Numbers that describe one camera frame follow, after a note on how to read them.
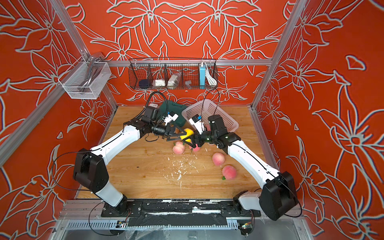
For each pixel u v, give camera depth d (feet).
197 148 2.97
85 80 2.73
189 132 2.37
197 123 2.20
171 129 2.18
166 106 3.72
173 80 3.01
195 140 2.16
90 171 1.46
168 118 2.45
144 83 3.24
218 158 2.80
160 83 2.85
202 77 2.87
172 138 2.53
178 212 2.39
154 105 3.88
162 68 3.14
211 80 2.95
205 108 3.70
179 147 2.94
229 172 2.62
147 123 2.15
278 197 1.30
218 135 1.97
